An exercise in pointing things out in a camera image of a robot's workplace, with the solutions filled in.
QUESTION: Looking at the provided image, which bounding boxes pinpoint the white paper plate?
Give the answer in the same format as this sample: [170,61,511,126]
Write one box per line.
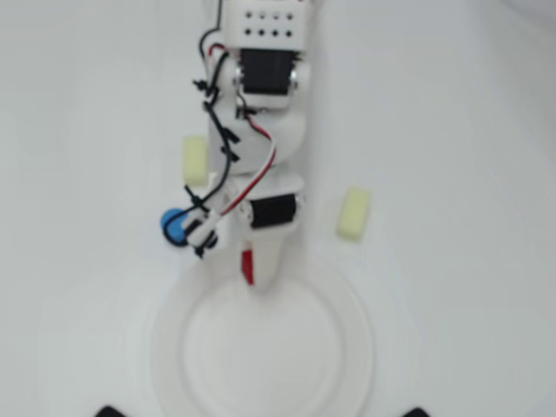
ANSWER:
[149,248,375,417]

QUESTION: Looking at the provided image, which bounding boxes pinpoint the blue cylinder block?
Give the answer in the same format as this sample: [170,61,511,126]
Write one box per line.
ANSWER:
[159,208,195,249]

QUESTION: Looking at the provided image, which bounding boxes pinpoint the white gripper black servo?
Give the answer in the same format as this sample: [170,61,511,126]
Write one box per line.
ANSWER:
[208,171,307,294]

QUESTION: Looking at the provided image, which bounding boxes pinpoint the red white black servo wire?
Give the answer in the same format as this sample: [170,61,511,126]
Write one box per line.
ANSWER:
[208,43,280,216]

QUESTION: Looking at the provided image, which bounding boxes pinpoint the black camera cable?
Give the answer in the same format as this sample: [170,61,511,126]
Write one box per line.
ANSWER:
[184,0,242,218]

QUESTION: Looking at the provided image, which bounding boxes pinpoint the red cube block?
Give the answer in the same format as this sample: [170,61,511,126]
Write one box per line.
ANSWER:
[240,247,256,287]

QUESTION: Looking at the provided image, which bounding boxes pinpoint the pale yellow foam block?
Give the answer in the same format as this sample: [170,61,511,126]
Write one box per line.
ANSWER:
[182,135,209,189]
[334,186,373,242]

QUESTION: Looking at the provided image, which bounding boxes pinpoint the small black white wrist camera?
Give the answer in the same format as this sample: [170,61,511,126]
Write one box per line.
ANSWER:
[181,207,221,260]

